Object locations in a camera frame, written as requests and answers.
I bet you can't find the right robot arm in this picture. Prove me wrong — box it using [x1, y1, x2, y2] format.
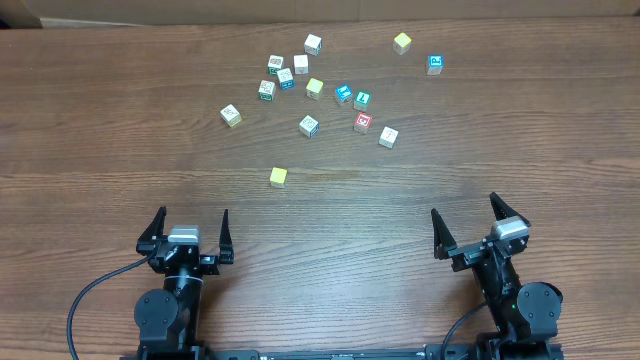
[424, 193, 564, 360]

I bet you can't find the white block top centre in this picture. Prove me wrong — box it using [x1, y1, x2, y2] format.
[304, 34, 322, 56]

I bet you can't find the blue top block far right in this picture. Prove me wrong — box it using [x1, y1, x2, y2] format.
[426, 55, 444, 76]

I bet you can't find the white block yellow side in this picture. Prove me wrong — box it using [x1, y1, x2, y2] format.
[220, 104, 242, 128]

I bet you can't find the red top block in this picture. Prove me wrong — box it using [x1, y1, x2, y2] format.
[353, 112, 373, 134]

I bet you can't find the bee block blue side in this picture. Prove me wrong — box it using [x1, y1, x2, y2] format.
[276, 68, 295, 90]

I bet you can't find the cardboard backdrop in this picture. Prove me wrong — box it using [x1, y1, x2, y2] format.
[1, 0, 639, 28]

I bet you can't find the yellow top block centre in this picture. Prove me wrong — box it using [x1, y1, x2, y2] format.
[306, 78, 324, 100]

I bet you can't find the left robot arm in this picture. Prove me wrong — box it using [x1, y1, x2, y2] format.
[134, 207, 234, 359]

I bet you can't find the white number four block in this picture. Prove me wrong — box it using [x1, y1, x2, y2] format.
[293, 54, 309, 75]

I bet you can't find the elephant block green side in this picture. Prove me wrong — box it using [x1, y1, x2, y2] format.
[258, 80, 276, 101]

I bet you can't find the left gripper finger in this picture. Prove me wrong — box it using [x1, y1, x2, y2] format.
[219, 210, 233, 256]
[138, 206, 166, 245]

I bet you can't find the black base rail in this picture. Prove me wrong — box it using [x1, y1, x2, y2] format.
[119, 342, 565, 360]

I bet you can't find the teal top block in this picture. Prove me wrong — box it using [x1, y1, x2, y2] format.
[353, 91, 371, 112]

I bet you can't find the pineapple block green side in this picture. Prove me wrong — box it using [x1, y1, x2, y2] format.
[267, 55, 284, 75]

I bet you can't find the white number seven block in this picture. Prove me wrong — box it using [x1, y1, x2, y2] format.
[378, 127, 399, 149]

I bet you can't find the blue top block centre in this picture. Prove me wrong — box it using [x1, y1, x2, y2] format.
[334, 84, 353, 106]

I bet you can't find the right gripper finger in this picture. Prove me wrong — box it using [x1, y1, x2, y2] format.
[489, 192, 531, 226]
[431, 208, 457, 253]

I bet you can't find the white block blue side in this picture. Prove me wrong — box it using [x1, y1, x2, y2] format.
[299, 115, 319, 138]

